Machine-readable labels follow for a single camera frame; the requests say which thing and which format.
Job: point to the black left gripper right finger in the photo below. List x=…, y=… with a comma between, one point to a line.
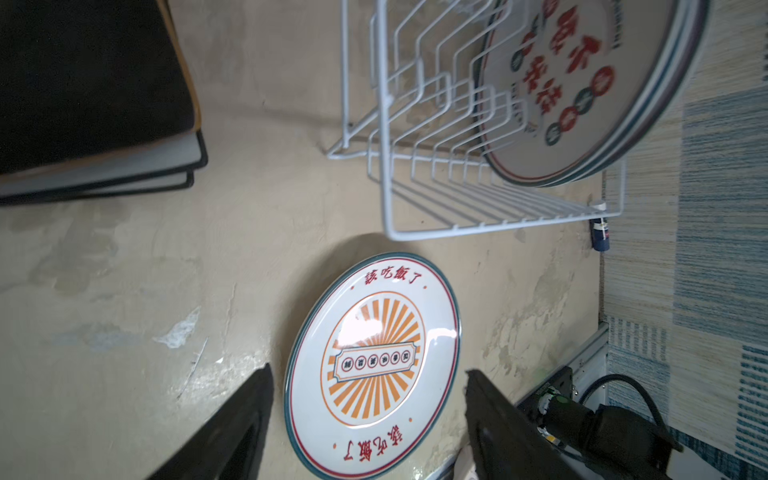
x=505, y=443

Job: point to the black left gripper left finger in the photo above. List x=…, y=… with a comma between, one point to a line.
x=231, y=443

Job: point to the black square plate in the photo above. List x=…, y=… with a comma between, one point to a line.
x=82, y=81

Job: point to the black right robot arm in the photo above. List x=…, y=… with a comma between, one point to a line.
x=614, y=442

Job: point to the small blue white tube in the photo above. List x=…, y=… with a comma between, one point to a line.
x=600, y=237

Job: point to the white wire dish rack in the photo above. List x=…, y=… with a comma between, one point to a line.
x=447, y=189

